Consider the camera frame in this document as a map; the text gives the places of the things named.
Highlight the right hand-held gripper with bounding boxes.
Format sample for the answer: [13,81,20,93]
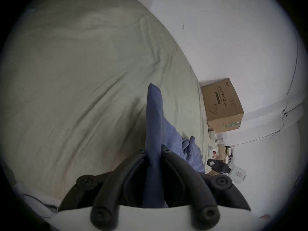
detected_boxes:
[207,159,248,185]

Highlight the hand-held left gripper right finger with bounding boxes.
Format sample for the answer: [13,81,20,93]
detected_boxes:
[160,145,251,224]

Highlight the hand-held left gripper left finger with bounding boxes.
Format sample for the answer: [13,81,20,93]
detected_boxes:
[59,149,148,228]

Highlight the dark blue shirt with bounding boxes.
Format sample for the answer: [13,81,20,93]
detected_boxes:
[124,83,205,209]

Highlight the brown cardboard carton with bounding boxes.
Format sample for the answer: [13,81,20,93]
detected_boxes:
[201,78,245,133]

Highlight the bed with pale green sheet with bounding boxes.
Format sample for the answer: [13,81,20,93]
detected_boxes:
[0,0,212,216]

